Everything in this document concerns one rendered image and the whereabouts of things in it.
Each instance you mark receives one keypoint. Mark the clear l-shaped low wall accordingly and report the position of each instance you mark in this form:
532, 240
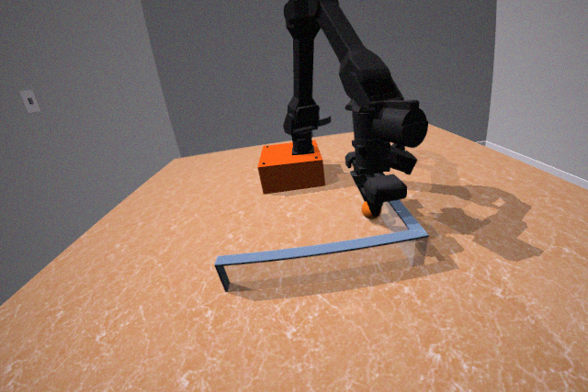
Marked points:
329, 267

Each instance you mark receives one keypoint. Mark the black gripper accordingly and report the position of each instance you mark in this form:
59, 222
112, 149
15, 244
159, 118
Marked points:
374, 186

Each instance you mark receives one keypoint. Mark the dark blue-grey flat bar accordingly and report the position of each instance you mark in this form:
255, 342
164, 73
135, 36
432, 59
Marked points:
414, 232

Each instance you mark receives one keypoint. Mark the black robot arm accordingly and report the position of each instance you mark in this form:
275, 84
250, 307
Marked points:
378, 108

